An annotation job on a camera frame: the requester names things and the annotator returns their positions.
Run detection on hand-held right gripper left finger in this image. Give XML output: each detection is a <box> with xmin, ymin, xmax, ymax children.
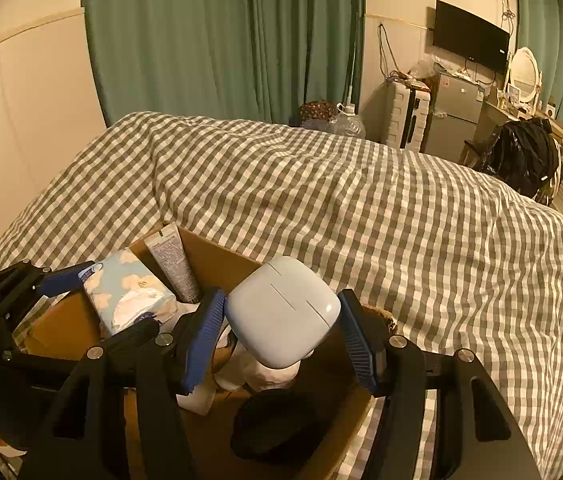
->
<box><xmin>22</xmin><ymin>288</ymin><xmax>227</xmax><ymax>480</ymax></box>

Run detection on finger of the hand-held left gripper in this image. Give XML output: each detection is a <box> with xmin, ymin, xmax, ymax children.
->
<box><xmin>0</xmin><ymin>260</ymin><xmax>98</xmax><ymax>318</ymax></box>
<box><xmin>4</xmin><ymin>312</ymin><xmax>161</xmax><ymax>391</ymax></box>

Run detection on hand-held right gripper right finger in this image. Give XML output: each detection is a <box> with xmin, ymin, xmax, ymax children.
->
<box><xmin>336</xmin><ymin>288</ymin><xmax>543</xmax><ymax>480</ymax></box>

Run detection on light blue tissue pack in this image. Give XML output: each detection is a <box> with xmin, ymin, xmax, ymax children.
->
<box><xmin>83</xmin><ymin>249</ymin><xmax>178</xmax><ymax>339</ymax></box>

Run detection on white cloth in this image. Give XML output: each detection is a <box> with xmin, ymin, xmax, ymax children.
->
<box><xmin>176</xmin><ymin>302</ymin><xmax>303</xmax><ymax>417</ymax></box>

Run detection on brown cardboard box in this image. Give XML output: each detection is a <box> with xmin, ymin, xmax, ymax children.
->
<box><xmin>24</xmin><ymin>222</ymin><xmax>399</xmax><ymax>480</ymax></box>

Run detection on light blue plastic case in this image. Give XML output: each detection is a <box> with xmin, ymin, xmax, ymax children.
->
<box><xmin>225</xmin><ymin>255</ymin><xmax>341</xmax><ymax>369</ymax></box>

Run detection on white squeeze tube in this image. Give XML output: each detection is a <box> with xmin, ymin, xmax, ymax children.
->
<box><xmin>144</xmin><ymin>222</ymin><xmax>202</xmax><ymax>304</ymax></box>

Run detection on black funnel-shaped hood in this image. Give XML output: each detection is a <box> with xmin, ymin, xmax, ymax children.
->
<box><xmin>230</xmin><ymin>388</ymin><xmax>335</xmax><ymax>464</ymax></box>

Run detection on grey checked blanket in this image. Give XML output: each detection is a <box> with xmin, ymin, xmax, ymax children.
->
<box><xmin>0</xmin><ymin>110</ymin><xmax>563</xmax><ymax>480</ymax></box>

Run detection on clear water jug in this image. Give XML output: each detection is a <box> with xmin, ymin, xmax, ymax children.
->
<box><xmin>328</xmin><ymin>102</ymin><xmax>367</xmax><ymax>139</ymax></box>

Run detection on white ribbed suitcase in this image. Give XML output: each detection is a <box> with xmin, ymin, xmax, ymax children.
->
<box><xmin>384</xmin><ymin>81</ymin><xmax>433</xmax><ymax>151</ymax></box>

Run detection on brown patterned bag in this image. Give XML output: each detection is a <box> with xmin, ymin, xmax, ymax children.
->
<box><xmin>299</xmin><ymin>100</ymin><xmax>341</xmax><ymax>124</ymax></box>

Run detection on silver small fridge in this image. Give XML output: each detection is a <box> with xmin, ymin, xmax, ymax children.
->
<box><xmin>422</xmin><ymin>71</ymin><xmax>493</xmax><ymax>164</ymax></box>

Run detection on black jacket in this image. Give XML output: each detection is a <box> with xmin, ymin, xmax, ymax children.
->
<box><xmin>485</xmin><ymin>117</ymin><xmax>563</xmax><ymax>200</ymax></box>

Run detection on white pole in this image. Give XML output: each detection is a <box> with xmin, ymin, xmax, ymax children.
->
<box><xmin>345</xmin><ymin>34</ymin><xmax>363</xmax><ymax>107</ymax></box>

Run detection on wide green curtain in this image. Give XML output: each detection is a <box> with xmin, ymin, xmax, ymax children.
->
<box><xmin>82</xmin><ymin>0</ymin><xmax>367</xmax><ymax>129</ymax></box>

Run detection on clear plastic bag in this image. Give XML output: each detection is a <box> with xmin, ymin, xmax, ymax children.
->
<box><xmin>408</xmin><ymin>54</ymin><xmax>438</xmax><ymax>82</ymax></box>

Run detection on oval white mirror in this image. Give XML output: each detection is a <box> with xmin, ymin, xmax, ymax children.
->
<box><xmin>506</xmin><ymin>47</ymin><xmax>543</xmax><ymax>107</ymax></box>

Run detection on black flat television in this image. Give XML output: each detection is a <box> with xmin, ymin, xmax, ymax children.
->
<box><xmin>434</xmin><ymin>0</ymin><xmax>511</xmax><ymax>72</ymax></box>

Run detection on narrow green curtain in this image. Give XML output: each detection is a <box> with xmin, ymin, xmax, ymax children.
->
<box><xmin>513</xmin><ymin>0</ymin><xmax>563</xmax><ymax>122</ymax></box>

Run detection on dangling wall cable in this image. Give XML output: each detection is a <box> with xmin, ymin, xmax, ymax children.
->
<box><xmin>378</xmin><ymin>23</ymin><xmax>403</xmax><ymax>82</ymax></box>

